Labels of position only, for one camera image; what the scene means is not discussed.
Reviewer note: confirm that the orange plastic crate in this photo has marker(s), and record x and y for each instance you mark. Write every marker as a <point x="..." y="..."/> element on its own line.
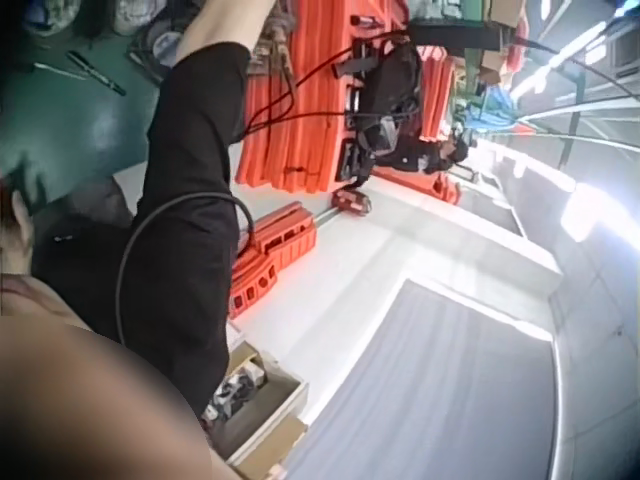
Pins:
<point x="272" y="250"/>

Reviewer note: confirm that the red power tool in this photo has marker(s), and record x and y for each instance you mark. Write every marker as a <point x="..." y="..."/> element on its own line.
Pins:
<point x="351" y="201"/>

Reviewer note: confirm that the cardboard box with parts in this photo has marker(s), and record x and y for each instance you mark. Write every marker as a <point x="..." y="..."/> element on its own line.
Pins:
<point x="250" y="400"/>

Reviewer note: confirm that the workbench with boxes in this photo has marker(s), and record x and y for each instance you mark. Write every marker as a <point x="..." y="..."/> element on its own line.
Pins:
<point x="480" y="40"/>

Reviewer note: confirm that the black marker pen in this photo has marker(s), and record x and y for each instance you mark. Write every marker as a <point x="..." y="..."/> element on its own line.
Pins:
<point x="95" y="72"/>

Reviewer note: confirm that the bagged items heap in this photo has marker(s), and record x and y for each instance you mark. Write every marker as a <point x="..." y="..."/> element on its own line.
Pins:
<point x="120" y="15"/>

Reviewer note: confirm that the silver metal tool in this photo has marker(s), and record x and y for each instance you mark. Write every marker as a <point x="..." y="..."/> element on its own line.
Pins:
<point x="57" y="71"/>

